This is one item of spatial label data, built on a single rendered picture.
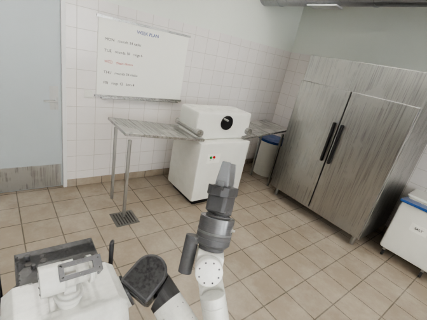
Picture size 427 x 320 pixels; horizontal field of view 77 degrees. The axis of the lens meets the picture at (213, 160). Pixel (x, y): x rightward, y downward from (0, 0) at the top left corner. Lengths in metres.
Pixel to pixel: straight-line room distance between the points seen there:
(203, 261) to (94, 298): 0.29
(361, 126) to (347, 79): 0.58
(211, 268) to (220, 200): 0.16
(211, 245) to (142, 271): 0.25
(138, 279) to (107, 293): 0.08
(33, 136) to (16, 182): 0.56
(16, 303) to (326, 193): 3.37
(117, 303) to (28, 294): 0.20
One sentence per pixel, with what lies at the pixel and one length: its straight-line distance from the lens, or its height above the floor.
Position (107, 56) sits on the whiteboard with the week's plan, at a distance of 3.36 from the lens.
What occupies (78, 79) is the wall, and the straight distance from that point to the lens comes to 3.34.
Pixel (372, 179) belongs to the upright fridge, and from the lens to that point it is 3.45.
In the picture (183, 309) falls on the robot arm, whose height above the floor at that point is 1.18.
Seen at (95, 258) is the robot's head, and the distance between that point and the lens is 0.70.
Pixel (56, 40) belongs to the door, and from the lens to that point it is 3.29.
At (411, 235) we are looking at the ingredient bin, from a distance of 3.74.
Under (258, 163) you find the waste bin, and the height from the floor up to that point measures 0.20.
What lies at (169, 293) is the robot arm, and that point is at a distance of 0.84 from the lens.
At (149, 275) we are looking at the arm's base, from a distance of 0.83.
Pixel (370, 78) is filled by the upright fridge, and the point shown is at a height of 1.90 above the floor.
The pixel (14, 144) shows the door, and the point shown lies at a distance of 3.49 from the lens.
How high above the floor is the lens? 1.84
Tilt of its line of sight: 21 degrees down
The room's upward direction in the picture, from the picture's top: 12 degrees clockwise
